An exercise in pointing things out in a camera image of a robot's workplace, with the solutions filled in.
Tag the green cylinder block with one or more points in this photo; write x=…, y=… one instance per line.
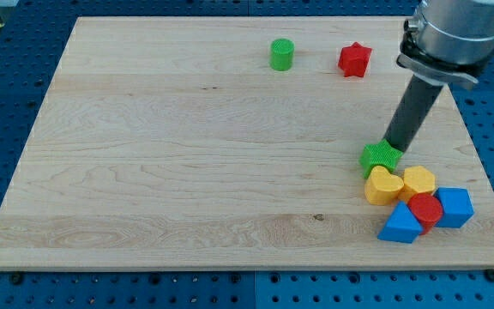
x=281, y=54

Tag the yellow hexagon block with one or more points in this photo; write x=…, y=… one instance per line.
x=417, y=180

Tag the red cylinder block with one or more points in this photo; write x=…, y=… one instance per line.
x=427, y=209

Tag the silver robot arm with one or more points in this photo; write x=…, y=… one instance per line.
x=448, y=41

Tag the light wooden board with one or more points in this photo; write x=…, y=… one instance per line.
x=169, y=143

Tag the green star block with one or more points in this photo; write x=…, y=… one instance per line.
x=379, y=154

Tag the blue cube block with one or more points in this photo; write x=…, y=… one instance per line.
x=457, y=207

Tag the yellow heart block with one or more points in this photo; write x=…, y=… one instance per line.
x=382, y=187

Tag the red star block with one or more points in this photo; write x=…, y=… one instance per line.
x=354, y=59

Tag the blue triangle block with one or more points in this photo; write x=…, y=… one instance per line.
x=401, y=226

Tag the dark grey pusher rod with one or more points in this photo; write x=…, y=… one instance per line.
x=411, y=112

